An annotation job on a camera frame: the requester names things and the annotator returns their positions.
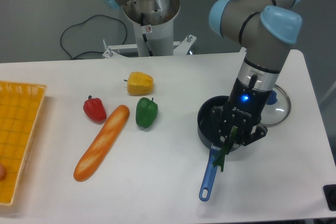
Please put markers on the black pot blue handle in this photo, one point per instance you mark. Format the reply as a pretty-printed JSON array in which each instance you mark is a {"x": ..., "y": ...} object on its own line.
[{"x": 204, "y": 130}]

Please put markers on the black corner device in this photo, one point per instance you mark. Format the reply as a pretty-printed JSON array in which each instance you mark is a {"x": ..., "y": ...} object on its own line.
[{"x": 330, "y": 194}]

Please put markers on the green bell pepper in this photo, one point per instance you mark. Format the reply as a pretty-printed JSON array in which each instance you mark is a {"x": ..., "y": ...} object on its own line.
[{"x": 146, "y": 112}]

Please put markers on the glass lid blue knob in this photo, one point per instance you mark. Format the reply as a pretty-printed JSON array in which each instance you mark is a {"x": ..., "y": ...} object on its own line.
[{"x": 277, "y": 108}]

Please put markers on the green onion bunch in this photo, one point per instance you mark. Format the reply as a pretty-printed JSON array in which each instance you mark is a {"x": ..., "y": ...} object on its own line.
[{"x": 219, "y": 157}]

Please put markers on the brown egg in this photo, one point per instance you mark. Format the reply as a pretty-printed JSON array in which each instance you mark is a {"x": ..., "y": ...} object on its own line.
[{"x": 2, "y": 171}]

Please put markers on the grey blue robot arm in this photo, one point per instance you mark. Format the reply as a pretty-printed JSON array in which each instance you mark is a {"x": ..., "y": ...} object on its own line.
[{"x": 266, "y": 28}]

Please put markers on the yellow bell pepper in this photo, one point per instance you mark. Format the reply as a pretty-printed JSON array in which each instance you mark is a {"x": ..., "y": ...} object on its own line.
[{"x": 139, "y": 83}]

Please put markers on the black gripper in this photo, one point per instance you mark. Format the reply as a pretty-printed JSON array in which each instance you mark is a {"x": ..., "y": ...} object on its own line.
[{"x": 243, "y": 110}]

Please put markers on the orange baguette bread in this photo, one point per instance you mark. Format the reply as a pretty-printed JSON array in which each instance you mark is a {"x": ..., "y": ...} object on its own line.
[{"x": 102, "y": 143}]

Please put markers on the yellow woven basket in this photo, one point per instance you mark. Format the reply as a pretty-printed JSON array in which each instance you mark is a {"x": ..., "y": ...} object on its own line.
[{"x": 20, "y": 107}]

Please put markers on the red bell pepper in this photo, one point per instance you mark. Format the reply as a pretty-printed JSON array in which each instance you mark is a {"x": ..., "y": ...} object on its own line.
[{"x": 94, "y": 109}]

